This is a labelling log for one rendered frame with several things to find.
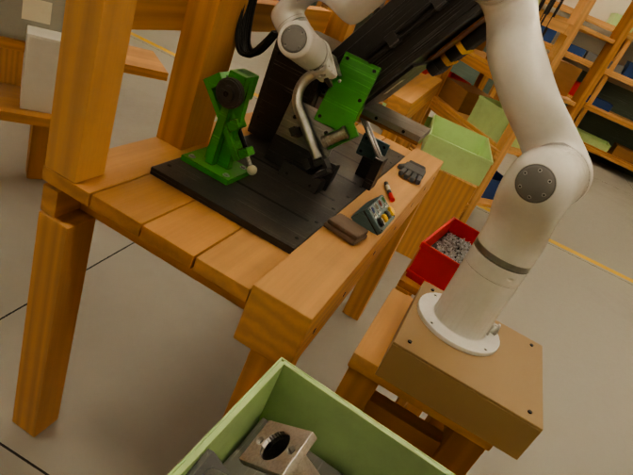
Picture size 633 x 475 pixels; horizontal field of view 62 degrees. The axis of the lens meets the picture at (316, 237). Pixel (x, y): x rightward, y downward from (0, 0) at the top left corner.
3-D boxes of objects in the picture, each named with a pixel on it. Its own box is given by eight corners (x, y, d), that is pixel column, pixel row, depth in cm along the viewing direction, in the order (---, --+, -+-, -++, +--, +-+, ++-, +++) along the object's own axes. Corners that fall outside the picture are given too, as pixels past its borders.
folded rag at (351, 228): (321, 226, 137) (326, 217, 135) (336, 220, 143) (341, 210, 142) (352, 247, 133) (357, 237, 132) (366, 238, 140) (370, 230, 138)
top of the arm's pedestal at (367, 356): (500, 364, 130) (509, 352, 128) (488, 452, 102) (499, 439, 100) (386, 299, 136) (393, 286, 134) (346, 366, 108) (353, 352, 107)
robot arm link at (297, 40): (286, 43, 132) (303, 75, 131) (267, 29, 119) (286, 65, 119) (315, 24, 129) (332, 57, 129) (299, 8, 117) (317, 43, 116)
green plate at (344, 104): (353, 138, 160) (385, 73, 154) (347, 136, 152) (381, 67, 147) (321, 122, 162) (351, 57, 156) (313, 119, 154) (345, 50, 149)
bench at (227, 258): (363, 313, 273) (441, 165, 232) (198, 560, 144) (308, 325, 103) (251, 248, 287) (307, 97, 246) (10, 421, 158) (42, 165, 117)
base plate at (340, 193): (403, 160, 218) (405, 155, 217) (291, 255, 123) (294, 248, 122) (316, 116, 226) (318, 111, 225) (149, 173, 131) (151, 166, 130)
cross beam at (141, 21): (324, 33, 223) (332, 11, 219) (97, 29, 111) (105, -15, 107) (314, 28, 224) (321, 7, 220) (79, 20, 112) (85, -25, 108)
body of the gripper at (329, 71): (332, 68, 131) (342, 76, 142) (320, 28, 131) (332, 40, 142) (304, 78, 134) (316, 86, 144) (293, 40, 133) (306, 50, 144)
